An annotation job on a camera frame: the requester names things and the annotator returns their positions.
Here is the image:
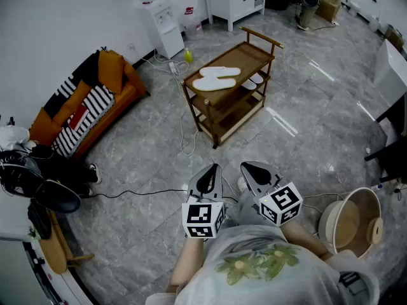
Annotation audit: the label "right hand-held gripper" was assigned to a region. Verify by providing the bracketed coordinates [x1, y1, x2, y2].
[240, 161, 304, 227]

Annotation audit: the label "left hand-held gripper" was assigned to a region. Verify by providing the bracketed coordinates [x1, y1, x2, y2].
[181, 163, 226, 240]

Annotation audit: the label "person's right forearm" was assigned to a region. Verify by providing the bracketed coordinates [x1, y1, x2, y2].
[279, 218, 333, 262]

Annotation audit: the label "person's left forearm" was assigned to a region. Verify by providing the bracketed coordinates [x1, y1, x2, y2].
[165, 237, 206, 295]

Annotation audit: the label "person's grey trousers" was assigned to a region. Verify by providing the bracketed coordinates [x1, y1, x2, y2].
[222, 182, 265, 227]

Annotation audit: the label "beige round bucket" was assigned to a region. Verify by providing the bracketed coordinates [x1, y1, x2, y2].
[317, 186, 384, 260]

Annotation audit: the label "person's white printed shirt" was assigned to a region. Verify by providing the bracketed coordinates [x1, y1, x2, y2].
[144, 222, 381, 305]

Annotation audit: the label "orange sofa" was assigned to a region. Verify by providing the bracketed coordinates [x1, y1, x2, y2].
[29, 48, 151, 161]

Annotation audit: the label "black office chair seat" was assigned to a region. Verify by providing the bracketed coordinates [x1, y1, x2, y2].
[33, 179, 82, 215]

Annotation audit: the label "light wooden stool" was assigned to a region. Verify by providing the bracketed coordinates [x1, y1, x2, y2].
[39, 211, 95, 275]

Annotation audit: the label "wooden shelf cart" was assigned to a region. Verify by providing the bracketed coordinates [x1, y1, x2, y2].
[181, 26, 286, 150]

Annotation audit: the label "striped blanket with red patch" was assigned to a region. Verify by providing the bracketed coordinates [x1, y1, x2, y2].
[52, 84, 116, 159]

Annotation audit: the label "orange cushion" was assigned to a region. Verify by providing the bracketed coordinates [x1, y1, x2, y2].
[97, 49, 127, 95]

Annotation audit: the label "white table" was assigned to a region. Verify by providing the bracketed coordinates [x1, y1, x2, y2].
[372, 38, 407, 107]

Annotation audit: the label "black throw with white stripes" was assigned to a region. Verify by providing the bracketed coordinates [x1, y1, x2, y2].
[43, 48, 102, 119]

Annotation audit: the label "white water dispenser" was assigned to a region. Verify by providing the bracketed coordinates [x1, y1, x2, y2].
[138, 0, 186, 60]

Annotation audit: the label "white desk with black edge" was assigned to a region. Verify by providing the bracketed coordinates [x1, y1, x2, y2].
[0, 189, 96, 305]

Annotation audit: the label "clear water jug red cap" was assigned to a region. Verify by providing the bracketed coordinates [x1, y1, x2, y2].
[181, 6, 204, 41]

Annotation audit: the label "cardboard box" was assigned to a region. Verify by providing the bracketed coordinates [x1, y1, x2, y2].
[314, 0, 343, 24]

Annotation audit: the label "black cable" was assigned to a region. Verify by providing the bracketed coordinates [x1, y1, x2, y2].
[78, 187, 239, 203]

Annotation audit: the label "white power strip with cables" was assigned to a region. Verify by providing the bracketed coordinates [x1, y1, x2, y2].
[139, 48, 210, 157]

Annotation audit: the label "black frame desk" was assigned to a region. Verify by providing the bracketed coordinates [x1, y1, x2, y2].
[364, 93, 407, 184]

